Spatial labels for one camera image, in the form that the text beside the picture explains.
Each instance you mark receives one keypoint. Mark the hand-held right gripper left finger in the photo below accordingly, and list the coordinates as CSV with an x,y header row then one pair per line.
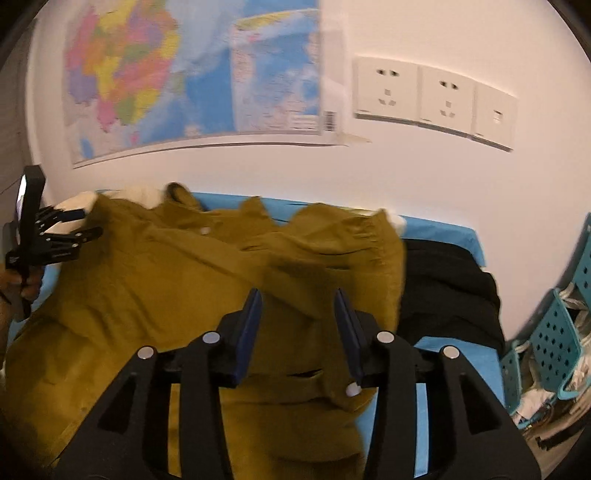
x,y
247,332

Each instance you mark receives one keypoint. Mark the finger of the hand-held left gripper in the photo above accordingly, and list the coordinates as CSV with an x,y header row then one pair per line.
x,y
78,240
69,214

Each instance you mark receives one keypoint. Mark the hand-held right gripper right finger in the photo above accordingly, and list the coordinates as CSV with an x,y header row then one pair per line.
x,y
347,337

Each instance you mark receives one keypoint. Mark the olive green shirt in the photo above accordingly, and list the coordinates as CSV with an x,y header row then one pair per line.
x,y
161,286

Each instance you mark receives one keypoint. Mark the person's left hand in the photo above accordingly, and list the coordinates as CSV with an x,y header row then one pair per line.
x,y
11,282

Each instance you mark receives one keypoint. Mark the black garment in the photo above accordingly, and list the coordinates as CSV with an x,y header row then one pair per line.
x,y
452,295

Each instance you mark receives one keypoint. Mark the blue bed sheet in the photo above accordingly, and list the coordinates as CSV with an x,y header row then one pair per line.
x,y
443,233

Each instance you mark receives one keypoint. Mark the teal plastic basket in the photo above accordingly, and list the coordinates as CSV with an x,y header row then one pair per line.
x,y
511,378
554,341
585,249

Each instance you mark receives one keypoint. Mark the teal perforated storage rack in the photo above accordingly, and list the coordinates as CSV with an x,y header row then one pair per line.
x,y
531,401

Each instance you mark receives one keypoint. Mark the colourful wall map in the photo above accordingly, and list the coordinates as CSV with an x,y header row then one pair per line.
x,y
184,69

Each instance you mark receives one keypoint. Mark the white wall power socket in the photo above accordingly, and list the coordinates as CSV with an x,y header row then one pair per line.
x,y
387,87
447,99

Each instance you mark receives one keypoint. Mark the white wall network socket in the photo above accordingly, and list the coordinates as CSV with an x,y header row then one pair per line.
x,y
495,117

